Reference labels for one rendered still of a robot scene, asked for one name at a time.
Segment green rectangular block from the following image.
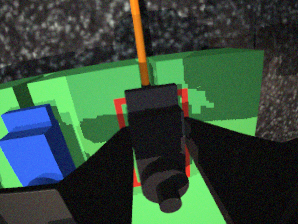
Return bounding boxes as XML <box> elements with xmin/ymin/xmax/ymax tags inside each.
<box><xmin>0</xmin><ymin>48</ymin><xmax>265</xmax><ymax>224</ymax></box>

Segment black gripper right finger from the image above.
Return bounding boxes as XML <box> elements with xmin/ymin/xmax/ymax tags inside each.
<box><xmin>185</xmin><ymin>116</ymin><xmax>298</xmax><ymax>224</ymax></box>

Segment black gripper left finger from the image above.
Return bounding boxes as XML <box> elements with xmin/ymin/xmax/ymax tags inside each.
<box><xmin>0</xmin><ymin>127</ymin><xmax>134</xmax><ymax>224</ymax></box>

